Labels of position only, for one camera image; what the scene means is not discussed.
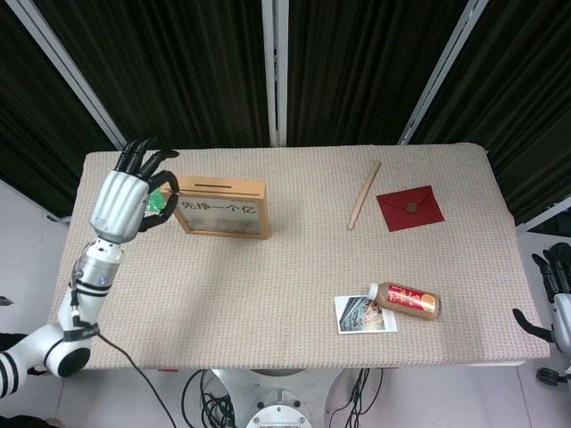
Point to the black curtain panel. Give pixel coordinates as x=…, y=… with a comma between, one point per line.
x=357, y=67
x=526, y=111
x=178, y=67
x=27, y=111

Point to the brown drink bottle red label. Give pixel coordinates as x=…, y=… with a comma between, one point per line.
x=408, y=301

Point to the wooden stick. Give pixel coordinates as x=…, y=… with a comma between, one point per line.
x=363, y=196

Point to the wooden frame money box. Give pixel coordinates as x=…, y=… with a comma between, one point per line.
x=223, y=214

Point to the white partition post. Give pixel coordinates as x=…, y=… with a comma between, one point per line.
x=70, y=73
x=269, y=67
x=443, y=71

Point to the green foil packet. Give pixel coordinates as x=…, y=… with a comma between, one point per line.
x=156, y=201

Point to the beige woven tablecloth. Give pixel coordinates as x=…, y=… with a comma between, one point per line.
x=290, y=267

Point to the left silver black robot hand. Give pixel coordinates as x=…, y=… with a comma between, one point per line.
x=118, y=205

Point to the black caster wheel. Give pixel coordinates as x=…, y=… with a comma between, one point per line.
x=548, y=376

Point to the red envelope with seal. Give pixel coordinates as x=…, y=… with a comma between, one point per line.
x=410, y=216

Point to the dragon wall postcard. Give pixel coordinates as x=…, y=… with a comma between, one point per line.
x=357, y=318

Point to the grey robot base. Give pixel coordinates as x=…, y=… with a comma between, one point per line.
x=276, y=401

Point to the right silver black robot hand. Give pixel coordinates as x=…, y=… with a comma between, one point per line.
x=562, y=321

